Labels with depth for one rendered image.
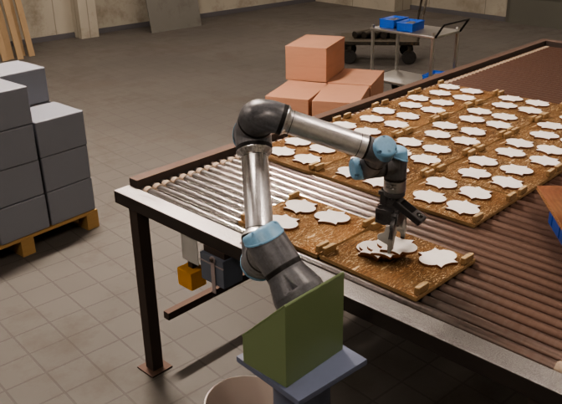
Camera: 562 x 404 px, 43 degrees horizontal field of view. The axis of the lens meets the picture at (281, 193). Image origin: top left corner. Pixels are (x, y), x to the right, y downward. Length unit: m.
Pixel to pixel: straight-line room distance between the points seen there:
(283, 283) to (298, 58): 4.88
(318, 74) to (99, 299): 3.35
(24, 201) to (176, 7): 8.03
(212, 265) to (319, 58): 4.12
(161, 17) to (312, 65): 5.83
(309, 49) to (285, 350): 4.94
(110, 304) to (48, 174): 1.05
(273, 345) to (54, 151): 3.01
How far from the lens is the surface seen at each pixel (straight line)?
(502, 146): 3.66
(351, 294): 2.31
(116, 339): 3.82
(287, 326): 1.89
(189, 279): 2.91
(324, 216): 2.76
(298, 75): 6.72
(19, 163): 4.60
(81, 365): 3.69
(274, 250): 1.95
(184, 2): 12.42
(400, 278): 2.38
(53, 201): 4.80
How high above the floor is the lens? 2.12
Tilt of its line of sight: 23 degrees down
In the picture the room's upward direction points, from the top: 1 degrees counter-clockwise
